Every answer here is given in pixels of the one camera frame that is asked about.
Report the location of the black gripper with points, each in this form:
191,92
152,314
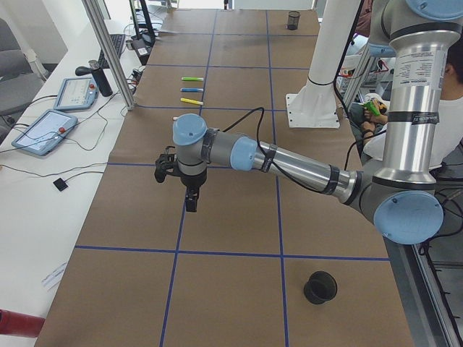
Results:
193,179

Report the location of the blue highlighter pen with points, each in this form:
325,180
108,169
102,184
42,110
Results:
191,90

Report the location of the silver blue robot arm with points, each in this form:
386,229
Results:
395,194

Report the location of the yellow highlighter pen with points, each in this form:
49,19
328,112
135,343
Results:
191,101

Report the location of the green highlighter pen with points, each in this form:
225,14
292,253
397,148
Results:
192,79

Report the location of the black water bottle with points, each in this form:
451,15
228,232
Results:
100,78

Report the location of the small black sensor box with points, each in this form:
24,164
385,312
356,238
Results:
60,184

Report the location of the far teach pendant tablet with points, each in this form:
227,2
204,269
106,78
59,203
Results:
76,94

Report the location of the teach pendant tablet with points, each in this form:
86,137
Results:
46,132
76,94

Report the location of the near teach pendant tablet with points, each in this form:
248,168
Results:
46,132

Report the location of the near black mesh cup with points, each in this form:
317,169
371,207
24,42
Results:
320,288

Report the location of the black mesh cup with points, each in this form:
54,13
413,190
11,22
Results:
293,20
320,288

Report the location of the far black mesh cup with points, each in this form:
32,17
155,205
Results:
293,20

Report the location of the red fire extinguisher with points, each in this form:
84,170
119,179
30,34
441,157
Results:
21,325

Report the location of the seated person in white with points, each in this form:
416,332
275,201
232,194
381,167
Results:
416,141

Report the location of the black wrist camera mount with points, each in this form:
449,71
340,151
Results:
166,165

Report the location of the aluminium frame post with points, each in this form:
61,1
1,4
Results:
97,21

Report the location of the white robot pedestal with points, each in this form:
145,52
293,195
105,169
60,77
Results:
314,106

